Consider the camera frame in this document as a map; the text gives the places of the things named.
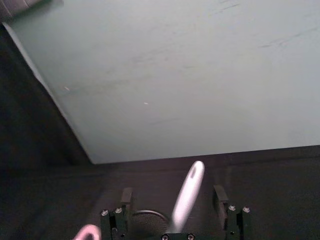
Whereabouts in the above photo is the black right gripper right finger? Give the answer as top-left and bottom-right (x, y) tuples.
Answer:
(212, 184), (252, 240)

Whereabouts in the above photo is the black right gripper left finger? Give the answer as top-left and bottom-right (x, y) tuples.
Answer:
(99, 187), (137, 240)

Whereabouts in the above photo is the pink looped plastic handle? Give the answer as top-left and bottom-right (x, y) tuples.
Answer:
(74, 223), (102, 240)

